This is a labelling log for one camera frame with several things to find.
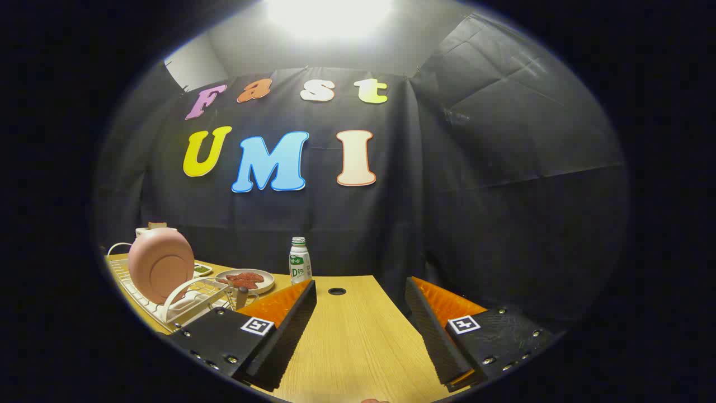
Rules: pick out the white drink bottle green label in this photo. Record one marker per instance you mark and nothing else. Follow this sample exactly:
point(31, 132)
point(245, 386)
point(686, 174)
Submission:
point(300, 270)

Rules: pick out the grey plate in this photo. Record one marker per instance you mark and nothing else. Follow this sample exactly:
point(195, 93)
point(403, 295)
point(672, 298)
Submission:
point(267, 283)

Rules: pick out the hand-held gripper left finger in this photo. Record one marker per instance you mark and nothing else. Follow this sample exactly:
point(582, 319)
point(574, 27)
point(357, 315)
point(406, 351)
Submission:
point(291, 330)

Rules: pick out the white sectioned condiment tray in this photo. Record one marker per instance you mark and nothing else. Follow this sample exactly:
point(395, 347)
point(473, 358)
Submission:
point(202, 270)

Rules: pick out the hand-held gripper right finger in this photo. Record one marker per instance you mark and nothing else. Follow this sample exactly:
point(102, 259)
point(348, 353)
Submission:
point(436, 341)

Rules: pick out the red meat slice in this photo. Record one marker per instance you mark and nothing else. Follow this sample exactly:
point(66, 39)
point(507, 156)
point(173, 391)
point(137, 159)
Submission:
point(249, 276)
point(241, 284)

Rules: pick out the black backdrop cloth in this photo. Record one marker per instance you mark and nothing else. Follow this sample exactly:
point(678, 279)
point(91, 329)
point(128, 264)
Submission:
point(475, 224)

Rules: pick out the bright ceiling light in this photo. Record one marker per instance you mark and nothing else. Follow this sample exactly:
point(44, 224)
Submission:
point(330, 14)

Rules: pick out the white toaster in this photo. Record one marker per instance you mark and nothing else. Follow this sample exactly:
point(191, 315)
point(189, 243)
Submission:
point(142, 232)

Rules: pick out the pink plate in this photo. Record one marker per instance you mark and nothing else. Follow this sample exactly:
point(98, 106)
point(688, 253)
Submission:
point(159, 263)

